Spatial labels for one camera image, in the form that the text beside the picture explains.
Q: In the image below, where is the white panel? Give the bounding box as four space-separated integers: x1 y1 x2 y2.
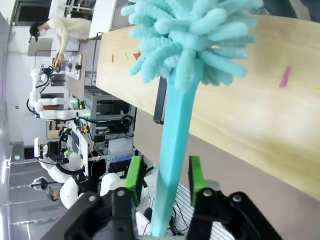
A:
88 0 118 39

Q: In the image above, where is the wooden table with items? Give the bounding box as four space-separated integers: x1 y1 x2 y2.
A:
64 49 88 101

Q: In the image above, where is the magenta paper scrap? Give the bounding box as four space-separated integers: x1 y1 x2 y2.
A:
278 65 292 88

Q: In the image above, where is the person in white sweater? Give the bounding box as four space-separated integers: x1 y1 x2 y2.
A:
29 17 92 71

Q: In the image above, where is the teal microfibre duster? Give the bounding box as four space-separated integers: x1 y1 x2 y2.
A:
120 0 258 237

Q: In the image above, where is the green-padded right gripper right finger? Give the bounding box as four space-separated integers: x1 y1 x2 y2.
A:
188 155 283 240

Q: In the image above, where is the person with face mask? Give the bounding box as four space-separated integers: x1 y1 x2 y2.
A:
45 187 62 203

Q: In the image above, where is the aluminium rack with electronics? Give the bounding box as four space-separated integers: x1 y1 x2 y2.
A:
83 88 138 157

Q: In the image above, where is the green-padded right gripper left finger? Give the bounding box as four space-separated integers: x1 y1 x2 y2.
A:
63 155 144 240

